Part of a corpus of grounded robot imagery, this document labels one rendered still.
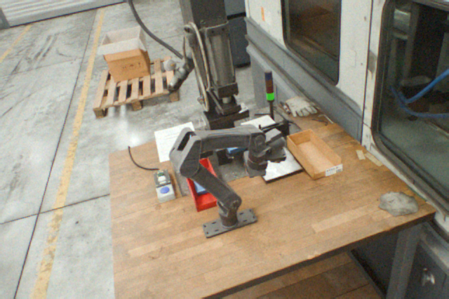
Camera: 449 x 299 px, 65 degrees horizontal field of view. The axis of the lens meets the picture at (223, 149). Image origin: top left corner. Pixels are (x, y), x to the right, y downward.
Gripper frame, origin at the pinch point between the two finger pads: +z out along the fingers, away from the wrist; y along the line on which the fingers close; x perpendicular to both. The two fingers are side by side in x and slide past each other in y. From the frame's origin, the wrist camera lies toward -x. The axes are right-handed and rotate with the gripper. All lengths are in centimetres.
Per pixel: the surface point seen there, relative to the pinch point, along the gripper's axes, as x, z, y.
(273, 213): -4.4, 2.6, -16.3
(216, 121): 9.7, 0.0, 25.6
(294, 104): -37, 32, 49
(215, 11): 4, -32, 54
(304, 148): -28.5, 16.1, 14.1
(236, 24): -59, 188, 276
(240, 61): -63, 230, 254
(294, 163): -20.1, 10.3, 5.1
